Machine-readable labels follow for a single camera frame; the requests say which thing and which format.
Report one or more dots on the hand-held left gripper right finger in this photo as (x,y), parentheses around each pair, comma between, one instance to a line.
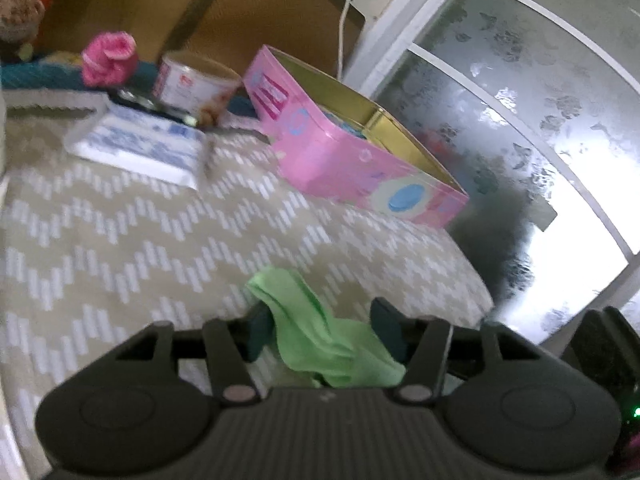
(386,332)

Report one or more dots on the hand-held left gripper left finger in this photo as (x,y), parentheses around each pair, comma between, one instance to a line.
(260,335)

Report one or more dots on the green cloth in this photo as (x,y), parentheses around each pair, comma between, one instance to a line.
(310,330)

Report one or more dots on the pink tin box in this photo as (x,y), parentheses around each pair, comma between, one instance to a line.
(330,160)

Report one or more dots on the blue plastic pouch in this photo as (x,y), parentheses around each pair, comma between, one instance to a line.
(345,122)

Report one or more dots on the blue white wipes pack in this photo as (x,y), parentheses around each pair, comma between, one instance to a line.
(140,147)

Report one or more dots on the pink fuzzy sock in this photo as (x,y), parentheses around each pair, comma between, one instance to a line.
(107,60)

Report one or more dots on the chevron patterned cloth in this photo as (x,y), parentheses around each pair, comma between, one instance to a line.
(125,240)

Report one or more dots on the white nut can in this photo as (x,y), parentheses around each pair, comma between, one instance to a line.
(192,87)

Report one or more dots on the frosted window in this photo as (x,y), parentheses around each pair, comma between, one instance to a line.
(525,85)

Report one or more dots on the teal textured mat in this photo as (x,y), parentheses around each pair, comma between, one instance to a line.
(45,77)

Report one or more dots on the red snack box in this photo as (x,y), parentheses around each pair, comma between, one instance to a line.
(22,10)

